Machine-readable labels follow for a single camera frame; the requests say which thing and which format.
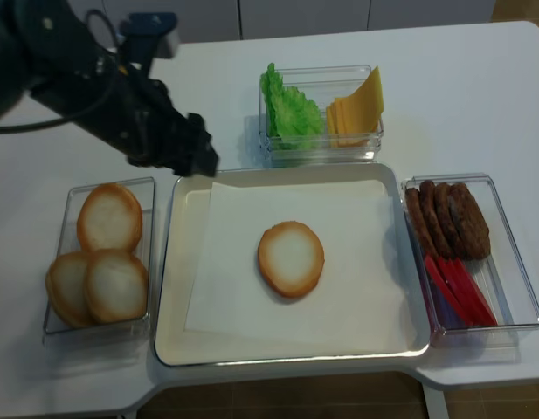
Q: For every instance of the white paper sheet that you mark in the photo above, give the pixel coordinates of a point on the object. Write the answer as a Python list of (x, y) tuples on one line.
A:
[(357, 303)]

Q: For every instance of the brown meat patty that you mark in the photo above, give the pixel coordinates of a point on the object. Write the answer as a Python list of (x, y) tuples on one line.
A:
[(443, 248), (450, 232), (412, 203), (469, 222)]

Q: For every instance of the rear brown meat patty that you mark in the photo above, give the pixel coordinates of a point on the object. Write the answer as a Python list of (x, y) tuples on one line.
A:
[(412, 203)]

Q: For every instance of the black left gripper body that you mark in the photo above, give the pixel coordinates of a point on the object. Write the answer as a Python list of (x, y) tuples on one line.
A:
[(137, 117)]

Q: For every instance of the clear tray with lettuce cheese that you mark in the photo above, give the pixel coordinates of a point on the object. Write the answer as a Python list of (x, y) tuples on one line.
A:
[(323, 86)]

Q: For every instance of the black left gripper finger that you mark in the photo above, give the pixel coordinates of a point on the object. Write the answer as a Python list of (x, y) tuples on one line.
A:
[(196, 158)]

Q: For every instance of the front red tomato slice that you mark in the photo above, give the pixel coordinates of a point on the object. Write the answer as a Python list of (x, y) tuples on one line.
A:
[(476, 300)]

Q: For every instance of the red tomato slice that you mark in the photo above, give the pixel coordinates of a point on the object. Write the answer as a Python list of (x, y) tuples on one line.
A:
[(476, 300), (444, 279), (439, 281), (467, 293)]

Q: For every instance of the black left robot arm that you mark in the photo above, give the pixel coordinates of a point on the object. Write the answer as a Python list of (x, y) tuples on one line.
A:
[(54, 72)]

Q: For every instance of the clear tray with patties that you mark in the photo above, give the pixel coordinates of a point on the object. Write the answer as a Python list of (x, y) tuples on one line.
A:
[(501, 276)]

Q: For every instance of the stacked yellow cheese slices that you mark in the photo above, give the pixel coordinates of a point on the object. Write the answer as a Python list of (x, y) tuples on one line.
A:
[(342, 140)]

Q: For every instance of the clear tray with buns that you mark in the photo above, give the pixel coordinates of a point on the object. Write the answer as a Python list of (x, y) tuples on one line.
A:
[(55, 331)]

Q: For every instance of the front brown meat patty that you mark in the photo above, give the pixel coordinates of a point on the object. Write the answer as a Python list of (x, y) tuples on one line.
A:
[(469, 222)]

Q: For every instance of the white serving tray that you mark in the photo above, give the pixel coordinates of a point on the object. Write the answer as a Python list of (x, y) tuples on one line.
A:
[(178, 346)]

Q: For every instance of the tall yellow cheese slice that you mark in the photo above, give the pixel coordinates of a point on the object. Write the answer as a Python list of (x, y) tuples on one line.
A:
[(369, 96)]

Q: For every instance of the rear red tomato slice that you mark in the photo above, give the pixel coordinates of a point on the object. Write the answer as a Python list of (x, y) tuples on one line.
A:
[(439, 281)]

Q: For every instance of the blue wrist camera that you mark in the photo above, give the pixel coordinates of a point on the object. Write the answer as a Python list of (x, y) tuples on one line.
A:
[(147, 36)]

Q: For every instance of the bun half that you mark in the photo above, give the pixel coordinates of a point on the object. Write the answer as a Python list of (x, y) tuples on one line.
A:
[(64, 284), (110, 218), (290, 259), (115, 286)]

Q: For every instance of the green lettuce leaves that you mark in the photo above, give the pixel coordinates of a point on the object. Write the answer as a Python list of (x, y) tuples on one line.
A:
[(294, 120)]

